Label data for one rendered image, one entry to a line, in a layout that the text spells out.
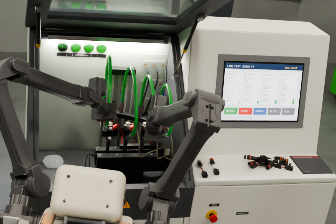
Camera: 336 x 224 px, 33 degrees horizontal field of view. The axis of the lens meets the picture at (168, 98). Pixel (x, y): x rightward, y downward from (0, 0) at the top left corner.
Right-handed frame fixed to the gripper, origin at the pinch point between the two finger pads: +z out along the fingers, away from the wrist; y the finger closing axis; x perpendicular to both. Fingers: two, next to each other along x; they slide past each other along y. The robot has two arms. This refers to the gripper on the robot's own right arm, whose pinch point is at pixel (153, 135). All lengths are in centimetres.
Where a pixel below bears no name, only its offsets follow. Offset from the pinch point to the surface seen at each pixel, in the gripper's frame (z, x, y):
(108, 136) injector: 28.2, 19.7, 4.9
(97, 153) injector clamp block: 33.2, 23.9, -2.2
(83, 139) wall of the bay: 59, 34, 11
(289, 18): 388, -150, 277
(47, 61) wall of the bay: 27, 53, 37
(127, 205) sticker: 26.0, 7.5, -25.0
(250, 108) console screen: 34, -44, 28
